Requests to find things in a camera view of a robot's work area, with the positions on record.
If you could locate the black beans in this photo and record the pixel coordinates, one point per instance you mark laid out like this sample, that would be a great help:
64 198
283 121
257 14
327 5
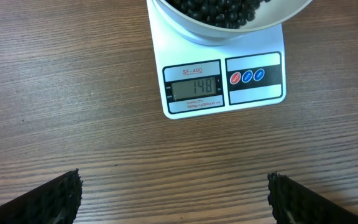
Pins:
230 14

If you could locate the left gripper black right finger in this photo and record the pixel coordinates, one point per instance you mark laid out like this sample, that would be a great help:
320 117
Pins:
293 203

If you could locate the white bowl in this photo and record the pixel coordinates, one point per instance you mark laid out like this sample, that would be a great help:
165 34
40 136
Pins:
268 15

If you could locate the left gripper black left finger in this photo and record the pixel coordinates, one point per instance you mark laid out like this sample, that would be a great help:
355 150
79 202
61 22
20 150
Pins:
56 201

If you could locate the white digital kitchen scale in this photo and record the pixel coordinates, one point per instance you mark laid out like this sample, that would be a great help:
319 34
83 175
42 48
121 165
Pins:
198 78

